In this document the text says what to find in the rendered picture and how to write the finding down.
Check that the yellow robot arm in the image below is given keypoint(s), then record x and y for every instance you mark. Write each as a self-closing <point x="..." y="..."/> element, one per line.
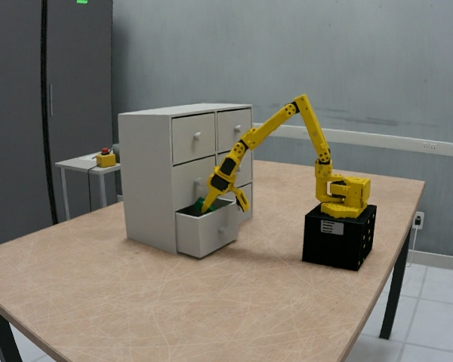
<point x="344" y="190"/>

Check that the grey chest of drawers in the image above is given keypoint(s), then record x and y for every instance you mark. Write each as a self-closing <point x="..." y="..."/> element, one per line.
<point x="145" y="149"/>

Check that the green 9v battery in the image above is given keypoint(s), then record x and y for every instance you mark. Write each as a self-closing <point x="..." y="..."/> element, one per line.
<point x="200" y="202"/>

